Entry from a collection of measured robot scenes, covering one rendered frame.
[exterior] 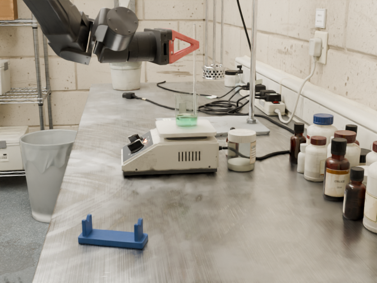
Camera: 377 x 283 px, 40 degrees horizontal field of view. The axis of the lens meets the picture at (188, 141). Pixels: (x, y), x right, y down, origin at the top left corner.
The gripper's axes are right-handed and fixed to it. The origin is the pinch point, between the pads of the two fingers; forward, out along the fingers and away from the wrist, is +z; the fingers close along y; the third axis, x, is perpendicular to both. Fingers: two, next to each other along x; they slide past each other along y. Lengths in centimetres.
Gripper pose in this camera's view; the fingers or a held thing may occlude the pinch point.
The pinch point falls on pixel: (194, 44)
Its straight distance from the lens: 106.8
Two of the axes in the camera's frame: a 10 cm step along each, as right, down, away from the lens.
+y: -3.8, -2.4, 8.9
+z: 9.2, -1.0, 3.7
